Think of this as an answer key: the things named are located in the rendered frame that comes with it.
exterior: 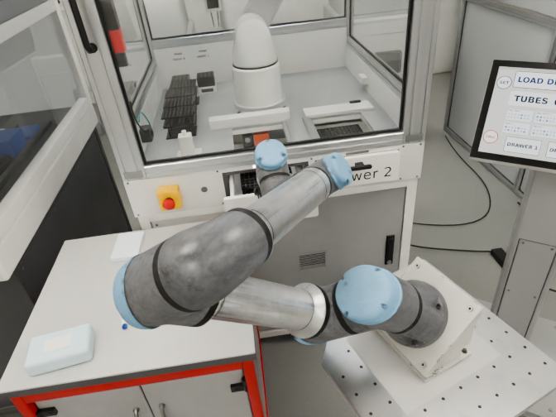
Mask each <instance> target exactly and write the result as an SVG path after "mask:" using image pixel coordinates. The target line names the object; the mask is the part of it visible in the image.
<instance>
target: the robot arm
mask: <svg viewBox="0 0 556 417"><path fill-rule="evenodd" d="M287 159H288V155H287V152H286V149H285V146H284V145H283V144H282V143H281V142H280V141H277V140H273V139H269V140H268V139H267V140H264V141H262V142H261V143H259V144H258V146H257V147H256V149H255V155H254V162H255V164H256V180H257V186H255V189H254V195H256V196H257V197H258V200H257V201H255V202H253V203H252V204H250V205H248V206H247V207H245V208H242V207H239V208H232V209H230V210H228V211H227V212H226V213H224V214H222V215H220V216H218V217H216V218H213V219H211V220H208V221H207V222H204V223H201V224H198V225H196V226H193V227H191V228H188V229H185V230H184V231H181V232H178V233H176V234H175V235H173V236H172V237H170V238H168V239H166V240H164V241H163V242H161V243H159V244H157V245H155V246H154V247H152V248H150V249H148V250H147V251H145V252H143V253H141V254H137V255H135V256H133V257H132V258H131V259H130V260H129V261H128V262H127V263H125V264H124V265H123V266H122V267H121V268H120V269H119V271H118V272H117V274H116V276H115V278H114V282H113V302H114V304H115V307H116V309H117V311H118V313H119V314H120V315H121V316H122V319H123V320H124V321H125V322H126V323H127V324H129V325H131V326H132V327H134V328H138V329H155V328H159V327H160V326H161V325H167V324H169V325H179V326H186V327H196V328H198V327H202V326H204V325H205V324H207V323H208V322H209V321H210V320H211V319H212V320H218V321H225V322H232V323H239V324H251V325H258V326H265V327H272V328H284V329H288V331H289V332H290V334H291V335H293V336H295V340H297V341H298V342H300V343H303V344H306V345H319V344H322V343H326V342H328V341H332V340H335V339H339V338H345V337H348V336H352V335H356V334H359V333H365V332H369V331H372V330H377V329H380V330H383V331H386V332H387V333H388V334H389V336H390V337H391V338H392V339H393V340H395V341H396V342H397V343H399V344H401V345H403V346H406V347H408V348H425V347H428V346H429V345H431V344H433V343H435V342H436V341H437V340H438V339H439V338H440V337H441V336H442V334H443V332H444V330H445V329H446V326H447V322H448V306H447V304H446V301H445V299H444V297H443V296H442V294H441V293H440V292H439V291H438V290H437V289H436V288H435V287H433V286H432V285H430V284H428V283H426V282H424V281H421V280H403V279H401V278H400V277H398V276H395V275H393V274H392V273H391V272H389V271H388V270H386V269H383V268H381V267H378V266H371V265H361V266H355V267H353V268H352V269H350V270H349V271H347V272H346V273H345V274H344V275H343V278H342V279H341V280H340V281H338V282H335V283H332V284H330V285H325V286H320V285H314V284H310V283H301V284H298V285H296V286H295V287H293V286H288V285H282V284H279V283H275V282H271V281H268V280H261V279H257V278H254V277H250V275H251V274H252V273H253V272H254V271H255V270H256V269H257V268H258V267H259V266H261V265H262V264H263V263H264V262H265V261H266V260H267V259H268V258H269V257H270V255H271V253H272V250H273V246H274V244H275V243H277V242H278V241H279V240H280V239H281V238H282V237H283V236H284V235H286V234H287V233H288V232H289V231H290V230H291V229H292V228H293V227H294V226H296V225H297V224H298V223H299V222H300V221H301V220H302V219H304V218H305V217H306V216H307V215H308V214H309V213H311V212H312V211H313V210H314V209H315V208H317V207H318V206H319V205H320V204H321V203H322V202H323V201H324V200H325V199H326V198H327V197H328V196H329V195H331V194H332V193H334V192H336V191H337V190H339V189H340V190H341V189H343V187H345V186H347V185H349V184H350V183H351V182H352V170H351V167H350V165H349V164H348V162H347V160H346V159H345V158H344V157H343V156H342V155H340V154H338V153H332V154H330V155H328V156H324V157H322V159H320V160H319V161H316V162H315V163H313V164H311V165H309V166H307V167H305V168H304V169H303V170H300V171H298V172H296V173H295V174H293V175H290V171H289V167H288V164H287Z"/></svg>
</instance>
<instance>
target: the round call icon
mask: <svg viewBox="0 0 556 417"><path fill-rule="evenodd" d="M499 135H500V131H497V130H491V129H484V132H483V136H482V143H487V144H494V145H496V144H497V142H498V138H499Z"/></svg>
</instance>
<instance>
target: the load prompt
mask: <svg viewBox="0 0 556 417"><path fill-rule="evenodd" d="M512 88H522V89H541V90H550V91H556V74H554V73H542V72H529V71H518V70H517V71H516V72H515V78H514V82H513V85H512Z"/></svg>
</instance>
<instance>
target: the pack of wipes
mask: <svg viewBox="0 0 556 417"><path fill-rule="evenodd" d="M93 343H94V330H93V327H92V325H91V324H82V325H79V326H75V327H73V328H67V329H63V330H60V331H57V332H53V333H48V334H44V335H41V336H38V337H34V338H32V339H31V340H30V342H29V346H28V349H27V353H26V360H25V363H24V369H25V370H26V372H27V374H28V375H29V376H36V375H39V374H42V373H46V372H48V371H54V370H57V369H61V368H63V367H69V366H72V365H75V364H78V363H81V362H86V361H89V360H91V359H92V357H93Z"/></svg>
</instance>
